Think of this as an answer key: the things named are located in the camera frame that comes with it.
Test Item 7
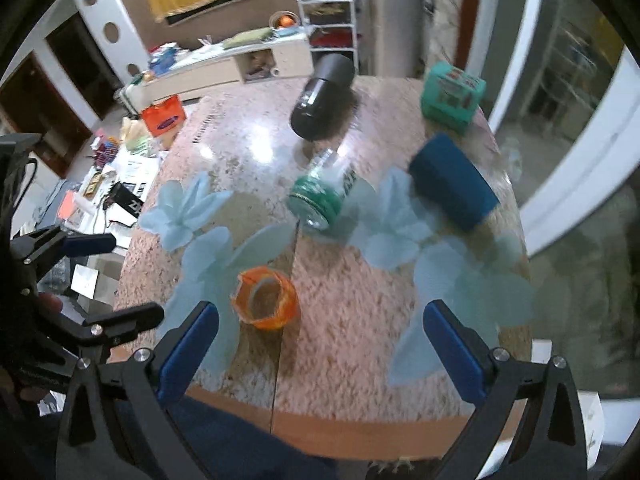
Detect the dark blue cup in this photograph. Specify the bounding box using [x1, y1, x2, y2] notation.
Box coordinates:
[408, 133, 499, 232]

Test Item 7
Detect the black cylindrical cup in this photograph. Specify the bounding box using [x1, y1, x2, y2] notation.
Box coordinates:
[290, 53, 355, 142]

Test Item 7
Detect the teal hexagonal cup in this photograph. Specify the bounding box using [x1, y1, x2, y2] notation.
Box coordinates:
[420, 61, 486, 133]

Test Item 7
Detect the black zippo box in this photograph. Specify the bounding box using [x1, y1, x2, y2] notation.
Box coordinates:
[106, 182, 143, 218]

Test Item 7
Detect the orange plastic bag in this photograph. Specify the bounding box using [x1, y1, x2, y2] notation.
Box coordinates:
[141, 96, 186, 138]

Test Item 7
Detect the white low cabinet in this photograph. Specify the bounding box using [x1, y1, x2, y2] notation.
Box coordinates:
[116, 32, 314, 115]

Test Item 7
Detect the white wire shelf rack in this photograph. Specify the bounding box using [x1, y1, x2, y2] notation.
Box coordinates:
[295, 0, 360, 74]

